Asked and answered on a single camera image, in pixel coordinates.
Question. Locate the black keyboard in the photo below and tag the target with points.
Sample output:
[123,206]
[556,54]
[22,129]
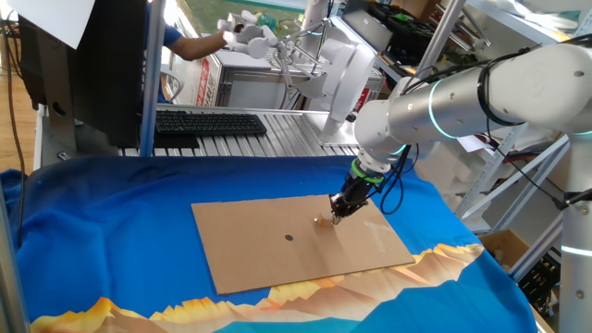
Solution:
[208,124]

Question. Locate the white paper stack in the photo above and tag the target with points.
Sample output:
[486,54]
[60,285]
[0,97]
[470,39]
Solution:
[469,143]

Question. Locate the red label panel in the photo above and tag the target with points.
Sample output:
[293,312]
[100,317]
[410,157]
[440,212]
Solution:
[363,99]

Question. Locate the white paper sheet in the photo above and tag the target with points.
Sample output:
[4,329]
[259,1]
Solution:
[55,18]

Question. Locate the square aluminium mounting plate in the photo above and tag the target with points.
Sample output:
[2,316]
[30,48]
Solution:
[333,136]

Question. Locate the red white printed box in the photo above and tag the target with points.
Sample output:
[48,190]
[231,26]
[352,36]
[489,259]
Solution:
[205,85]

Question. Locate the black computer monitor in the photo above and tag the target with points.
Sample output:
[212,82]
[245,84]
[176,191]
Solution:
[106,69]

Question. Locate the person hand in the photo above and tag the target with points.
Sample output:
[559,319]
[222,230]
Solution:
[238,28]

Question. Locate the blue mountain print cloth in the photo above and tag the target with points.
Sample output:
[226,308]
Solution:
[115,231]

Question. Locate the black plastic crate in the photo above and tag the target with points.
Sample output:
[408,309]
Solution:
[538,277]

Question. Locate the black round knob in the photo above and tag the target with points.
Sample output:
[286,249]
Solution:
[350,118]

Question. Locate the teal plastic bottle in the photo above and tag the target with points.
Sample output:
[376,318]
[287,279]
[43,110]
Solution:
[267,20]

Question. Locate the brown cardboard sheet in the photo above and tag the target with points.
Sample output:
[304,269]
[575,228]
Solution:
[277,259]

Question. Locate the white steel shelf rack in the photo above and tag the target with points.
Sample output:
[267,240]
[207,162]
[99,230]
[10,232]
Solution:
[485,180]

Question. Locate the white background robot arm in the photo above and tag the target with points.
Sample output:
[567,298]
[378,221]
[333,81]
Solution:
[314,18]

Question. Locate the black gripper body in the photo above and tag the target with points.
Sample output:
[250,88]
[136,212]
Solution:
[360,187]

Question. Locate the grey laptop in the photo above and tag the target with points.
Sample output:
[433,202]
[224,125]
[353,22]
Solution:
[365,30]

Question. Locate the closed brown cardboard box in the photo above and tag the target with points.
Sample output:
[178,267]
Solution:
[381,99]

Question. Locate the black mouse pad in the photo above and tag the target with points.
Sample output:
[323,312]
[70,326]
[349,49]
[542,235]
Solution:
[176,140]

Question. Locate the black foam tool case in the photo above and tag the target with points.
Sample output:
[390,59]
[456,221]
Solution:
[407,32]

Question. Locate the small wooden block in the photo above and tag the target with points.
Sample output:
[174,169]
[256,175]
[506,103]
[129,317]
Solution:
[322,222]

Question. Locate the bare person forearm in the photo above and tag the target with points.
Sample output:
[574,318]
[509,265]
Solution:
[199,47]

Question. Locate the white haptic control device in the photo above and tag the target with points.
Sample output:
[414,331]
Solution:
[342,74]

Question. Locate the white foam packing block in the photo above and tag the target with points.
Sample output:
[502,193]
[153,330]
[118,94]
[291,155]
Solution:
[444,171]

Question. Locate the aluminium frame workbench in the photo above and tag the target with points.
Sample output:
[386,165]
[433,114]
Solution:
[259,92]

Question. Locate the small green tool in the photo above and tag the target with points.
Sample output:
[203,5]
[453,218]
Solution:
[402,17]

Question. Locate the open cardboard box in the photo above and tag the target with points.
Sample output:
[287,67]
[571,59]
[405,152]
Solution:
[497,242]

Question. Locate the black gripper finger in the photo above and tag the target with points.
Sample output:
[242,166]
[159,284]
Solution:
[337,205]
[353,208]

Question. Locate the blue shirt of person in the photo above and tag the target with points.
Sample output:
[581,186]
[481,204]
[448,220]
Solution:
[170,41]

